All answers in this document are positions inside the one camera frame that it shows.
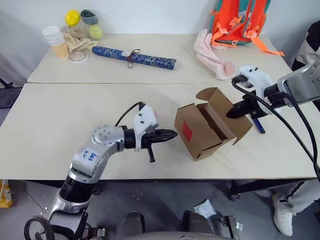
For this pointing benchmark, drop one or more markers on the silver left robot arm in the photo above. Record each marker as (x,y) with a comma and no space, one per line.
(105,140)

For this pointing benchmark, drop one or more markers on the white sneaker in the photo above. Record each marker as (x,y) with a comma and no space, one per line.
(282,217)

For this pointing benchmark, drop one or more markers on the blue patterned roll with ribbon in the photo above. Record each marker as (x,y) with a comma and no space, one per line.
(147,58)

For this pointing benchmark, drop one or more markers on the red tape patch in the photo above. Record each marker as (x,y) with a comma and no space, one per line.
(187,132)

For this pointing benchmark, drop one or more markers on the person's grey trouser leg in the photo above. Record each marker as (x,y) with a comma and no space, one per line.
(302,195)

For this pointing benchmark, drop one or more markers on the pale green ball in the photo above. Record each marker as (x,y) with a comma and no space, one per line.
(95,32)

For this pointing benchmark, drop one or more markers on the pink fluffy towel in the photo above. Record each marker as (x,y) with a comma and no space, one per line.
(212,60)

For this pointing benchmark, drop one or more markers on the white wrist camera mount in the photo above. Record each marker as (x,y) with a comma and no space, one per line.
(260,80)
(143,120)

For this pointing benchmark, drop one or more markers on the yellow ball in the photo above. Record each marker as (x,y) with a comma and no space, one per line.
(72,17)

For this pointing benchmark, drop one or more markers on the yellow object on floor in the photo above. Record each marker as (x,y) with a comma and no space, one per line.
(3,195)

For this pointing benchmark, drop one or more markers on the dark rounded shape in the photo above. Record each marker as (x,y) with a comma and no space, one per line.
(132,225)
(197,225)

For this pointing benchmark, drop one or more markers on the white paper cup stack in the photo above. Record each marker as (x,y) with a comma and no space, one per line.
(52,36)

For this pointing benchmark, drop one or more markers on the beige paper cup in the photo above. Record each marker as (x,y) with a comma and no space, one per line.
(61,51)

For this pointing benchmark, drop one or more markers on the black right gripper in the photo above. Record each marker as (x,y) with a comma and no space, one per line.
(255,107)

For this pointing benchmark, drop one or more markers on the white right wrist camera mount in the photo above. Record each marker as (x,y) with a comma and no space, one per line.
(260,80)

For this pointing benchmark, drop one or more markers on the orange and teal backpack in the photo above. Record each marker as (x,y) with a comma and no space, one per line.
(232,22)

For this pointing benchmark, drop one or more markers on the dark grey oval object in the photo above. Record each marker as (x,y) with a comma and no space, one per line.
(88,17)

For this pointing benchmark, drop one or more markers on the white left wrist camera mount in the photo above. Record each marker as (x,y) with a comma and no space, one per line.
(143,120)

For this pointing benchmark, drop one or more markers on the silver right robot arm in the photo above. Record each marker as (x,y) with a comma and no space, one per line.
(300,85)

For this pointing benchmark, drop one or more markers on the blue pen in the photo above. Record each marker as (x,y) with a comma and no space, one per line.
(259,126)

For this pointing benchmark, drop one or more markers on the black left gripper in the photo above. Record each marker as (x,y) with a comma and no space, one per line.
(150,138)

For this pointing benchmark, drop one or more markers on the person's black white jacket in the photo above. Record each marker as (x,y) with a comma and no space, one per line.
(307,50)

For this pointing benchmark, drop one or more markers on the white packet on floor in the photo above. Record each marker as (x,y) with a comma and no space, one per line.
(205,208)

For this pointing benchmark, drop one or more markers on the black table leg frame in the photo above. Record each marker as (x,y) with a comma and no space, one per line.
(262,187)

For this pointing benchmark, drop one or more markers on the brown cardboard box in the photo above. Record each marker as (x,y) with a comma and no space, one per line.
(200,140)

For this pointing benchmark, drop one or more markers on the black wheel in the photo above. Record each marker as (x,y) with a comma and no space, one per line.
(50,228)

